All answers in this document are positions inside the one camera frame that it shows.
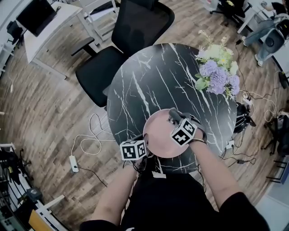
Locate black power cable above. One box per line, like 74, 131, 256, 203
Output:
76, 166, 108, 188

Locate black monitor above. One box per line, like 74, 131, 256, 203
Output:
16, 0, 57, 37

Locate black metal rack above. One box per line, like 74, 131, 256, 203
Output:
0, 144, 34, 231

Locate white wooden chair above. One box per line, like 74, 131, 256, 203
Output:
79, 0, 120, 47

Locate looped white cable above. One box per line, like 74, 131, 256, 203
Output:
239, 90, 278, 122

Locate small black box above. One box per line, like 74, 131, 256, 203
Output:
26, 188, 43, 203

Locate black folded garment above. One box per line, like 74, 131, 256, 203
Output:
91, 3, 116, 14

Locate small black office chair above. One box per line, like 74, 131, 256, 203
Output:
6, 20, 24, 49

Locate grey pod-shaped device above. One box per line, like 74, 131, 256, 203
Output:
264, 28, 285, 54

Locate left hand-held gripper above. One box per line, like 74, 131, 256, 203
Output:
119, 133, 150, 162

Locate white wooden bar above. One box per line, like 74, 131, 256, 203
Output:
35, 195, 65, 212

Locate black backpack rig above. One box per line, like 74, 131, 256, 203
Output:
232, 102, 257, 134

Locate person's left forearm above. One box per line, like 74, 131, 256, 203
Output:
91, 166, 138, 226

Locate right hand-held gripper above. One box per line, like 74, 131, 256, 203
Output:
167, 111, 208, 148

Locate long white cable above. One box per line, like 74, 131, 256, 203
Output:
71, 113, 118, 157

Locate black mesh office chair with headrest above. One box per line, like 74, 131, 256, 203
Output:
71, 0, 176, 108

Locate white desk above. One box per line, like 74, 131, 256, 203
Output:
22, 2, 83, 80

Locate person's right forearm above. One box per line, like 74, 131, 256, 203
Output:
188, 141, 241, 212

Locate yellow wooden board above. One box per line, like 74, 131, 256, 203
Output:
28, 209, 49, 231

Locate tangled black cables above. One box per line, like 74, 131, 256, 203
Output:
220, 144, 258, 169

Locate black swivel chair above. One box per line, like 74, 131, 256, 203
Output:
261, 109, 289, 156

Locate white table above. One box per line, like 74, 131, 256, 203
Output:
237, 2, 289, 75

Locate purple and white flower bouquet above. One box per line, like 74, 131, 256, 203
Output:
194, 29, 240, 101

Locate pink round plate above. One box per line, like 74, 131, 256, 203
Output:
143, 108, 190, 158

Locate person's black clothing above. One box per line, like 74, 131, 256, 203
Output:
79, 157, 269, 231

